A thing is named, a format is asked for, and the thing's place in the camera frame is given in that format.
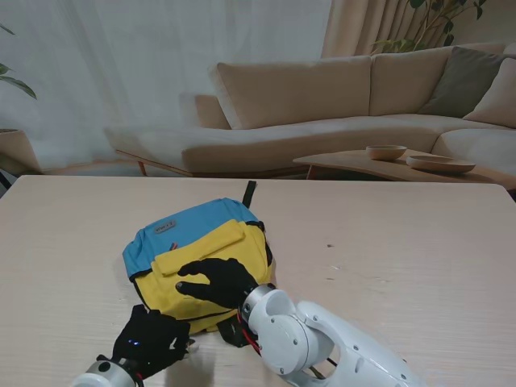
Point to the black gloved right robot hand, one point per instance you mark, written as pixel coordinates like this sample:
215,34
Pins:
221,282

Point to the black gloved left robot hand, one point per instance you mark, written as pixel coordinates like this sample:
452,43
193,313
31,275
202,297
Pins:
149,342

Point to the blue and yellow school bag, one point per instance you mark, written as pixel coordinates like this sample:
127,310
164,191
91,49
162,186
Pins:
201,246

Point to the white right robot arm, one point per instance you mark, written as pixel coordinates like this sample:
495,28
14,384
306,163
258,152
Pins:
314,342

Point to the beige corner sofa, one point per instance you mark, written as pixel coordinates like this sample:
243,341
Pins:
302,121

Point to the low wooden coffee table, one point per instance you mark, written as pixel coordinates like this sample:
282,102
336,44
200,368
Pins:
363,165

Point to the small deep wooden bowl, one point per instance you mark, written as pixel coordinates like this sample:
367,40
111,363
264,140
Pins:
385,152

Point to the beige plant pot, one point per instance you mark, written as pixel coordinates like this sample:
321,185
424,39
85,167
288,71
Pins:
16,151

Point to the white sheer curtain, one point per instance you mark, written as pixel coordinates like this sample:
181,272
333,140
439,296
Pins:
141,60

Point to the wide shallow wooden dish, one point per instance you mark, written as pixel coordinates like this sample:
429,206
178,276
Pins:
439,164

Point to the green plant with long leaves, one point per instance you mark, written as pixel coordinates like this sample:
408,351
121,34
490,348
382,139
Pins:
20,86

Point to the beige pleated curtain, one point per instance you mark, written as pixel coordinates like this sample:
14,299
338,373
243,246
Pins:
354,28

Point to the grey sofa cushion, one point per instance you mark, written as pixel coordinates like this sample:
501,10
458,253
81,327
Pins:
463,84

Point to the beige sofa cushion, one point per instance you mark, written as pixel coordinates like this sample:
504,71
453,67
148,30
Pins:
498,105

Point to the tall green leafy plant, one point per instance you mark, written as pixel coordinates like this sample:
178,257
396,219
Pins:
439,16

